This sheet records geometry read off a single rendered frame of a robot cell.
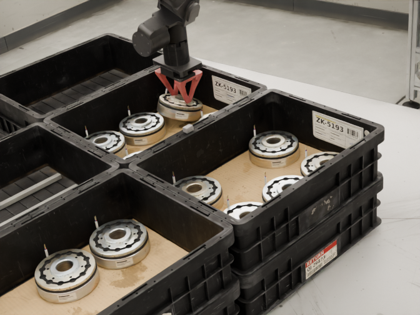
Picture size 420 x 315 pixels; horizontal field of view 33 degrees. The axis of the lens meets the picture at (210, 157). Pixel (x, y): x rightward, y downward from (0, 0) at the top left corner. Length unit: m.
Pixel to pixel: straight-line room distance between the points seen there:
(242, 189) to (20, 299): 0.46
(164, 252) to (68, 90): 0.77
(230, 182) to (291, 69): 2.49
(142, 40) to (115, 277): 0.53
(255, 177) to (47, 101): 0.68
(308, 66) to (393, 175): 2.28
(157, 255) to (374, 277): 0.41
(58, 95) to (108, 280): 0.79
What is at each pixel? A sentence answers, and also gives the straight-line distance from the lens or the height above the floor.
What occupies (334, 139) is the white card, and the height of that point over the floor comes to 0.87.
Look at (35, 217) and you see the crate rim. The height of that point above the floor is 0.93.
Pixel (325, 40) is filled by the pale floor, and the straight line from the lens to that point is 4.21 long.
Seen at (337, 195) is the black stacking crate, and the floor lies 0.85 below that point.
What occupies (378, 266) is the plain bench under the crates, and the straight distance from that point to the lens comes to 1.39.
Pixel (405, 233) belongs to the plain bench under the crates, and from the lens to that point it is 1.48.
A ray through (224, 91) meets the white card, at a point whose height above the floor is 0.89.
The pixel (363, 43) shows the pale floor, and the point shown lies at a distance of 4.14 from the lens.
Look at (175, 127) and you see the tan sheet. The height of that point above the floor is 0.83.
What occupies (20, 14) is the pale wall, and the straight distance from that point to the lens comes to 4.75.
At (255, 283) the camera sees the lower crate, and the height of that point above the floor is 0.80.
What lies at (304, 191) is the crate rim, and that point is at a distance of 1.21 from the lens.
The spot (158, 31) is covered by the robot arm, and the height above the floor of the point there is 1.08.
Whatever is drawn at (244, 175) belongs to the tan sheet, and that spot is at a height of 0.83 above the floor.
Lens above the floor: 1.60
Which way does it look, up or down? 31 degrees down
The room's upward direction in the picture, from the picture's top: 7 degrees counter-clockwise
